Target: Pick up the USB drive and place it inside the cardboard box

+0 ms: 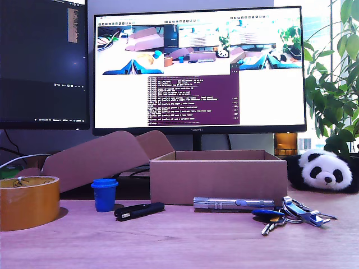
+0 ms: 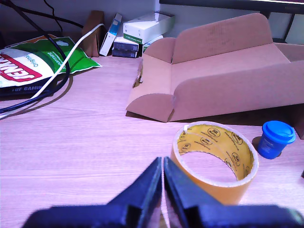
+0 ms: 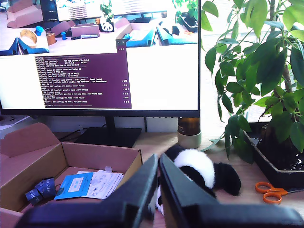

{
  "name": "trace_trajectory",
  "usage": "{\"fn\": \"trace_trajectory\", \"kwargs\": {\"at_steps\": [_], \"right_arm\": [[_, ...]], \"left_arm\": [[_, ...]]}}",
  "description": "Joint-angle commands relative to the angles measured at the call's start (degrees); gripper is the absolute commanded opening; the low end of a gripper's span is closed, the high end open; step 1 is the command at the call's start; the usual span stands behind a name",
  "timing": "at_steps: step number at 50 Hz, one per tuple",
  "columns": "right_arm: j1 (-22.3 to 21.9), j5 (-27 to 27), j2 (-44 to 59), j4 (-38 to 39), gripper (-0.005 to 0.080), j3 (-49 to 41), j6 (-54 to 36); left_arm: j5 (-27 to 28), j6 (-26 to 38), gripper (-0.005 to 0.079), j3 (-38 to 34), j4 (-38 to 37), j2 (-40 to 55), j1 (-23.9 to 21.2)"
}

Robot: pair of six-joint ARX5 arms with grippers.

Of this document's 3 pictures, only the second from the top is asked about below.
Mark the small white box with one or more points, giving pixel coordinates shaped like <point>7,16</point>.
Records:
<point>152,42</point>

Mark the yellow packing tape roll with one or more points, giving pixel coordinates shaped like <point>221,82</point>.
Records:
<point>213,191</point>

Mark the flat black printed box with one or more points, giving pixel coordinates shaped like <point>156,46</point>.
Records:
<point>23,89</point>

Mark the open brown cardboard box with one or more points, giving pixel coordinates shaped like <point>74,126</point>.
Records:
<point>213,78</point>

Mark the slim white blue box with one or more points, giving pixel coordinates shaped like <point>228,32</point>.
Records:
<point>108,40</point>

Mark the small blue lidded cup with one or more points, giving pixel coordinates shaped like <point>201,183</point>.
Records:
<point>273,145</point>

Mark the green white snack bag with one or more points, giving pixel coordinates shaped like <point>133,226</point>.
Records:
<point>78,59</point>

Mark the small dark flat box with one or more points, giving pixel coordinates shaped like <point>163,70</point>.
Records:
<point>123,54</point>
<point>126,45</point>

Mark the small brown cardboard box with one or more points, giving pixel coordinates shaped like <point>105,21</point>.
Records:
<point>92,23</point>

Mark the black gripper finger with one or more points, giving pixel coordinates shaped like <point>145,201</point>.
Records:
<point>183,187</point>
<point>145,185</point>

